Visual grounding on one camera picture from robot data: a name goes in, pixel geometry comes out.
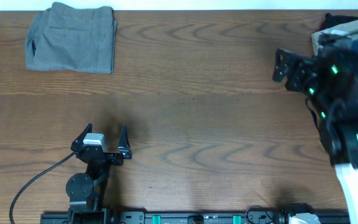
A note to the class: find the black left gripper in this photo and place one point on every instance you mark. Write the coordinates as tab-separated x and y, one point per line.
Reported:
123	150

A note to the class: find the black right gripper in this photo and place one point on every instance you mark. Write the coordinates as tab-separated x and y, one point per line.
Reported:
307	69

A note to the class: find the grey shorts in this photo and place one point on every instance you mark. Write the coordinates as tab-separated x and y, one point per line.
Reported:
65	38

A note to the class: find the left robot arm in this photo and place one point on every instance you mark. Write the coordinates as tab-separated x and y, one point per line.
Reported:
86	190

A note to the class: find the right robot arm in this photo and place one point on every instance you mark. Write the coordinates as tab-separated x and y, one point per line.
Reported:
330	83

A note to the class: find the black garment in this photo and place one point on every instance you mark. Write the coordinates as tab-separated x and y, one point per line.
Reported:
331	20

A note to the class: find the khaki shorts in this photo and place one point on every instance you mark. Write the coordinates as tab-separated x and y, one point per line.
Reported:
341	35

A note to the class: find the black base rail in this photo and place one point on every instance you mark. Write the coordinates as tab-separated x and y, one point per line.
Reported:
293	213

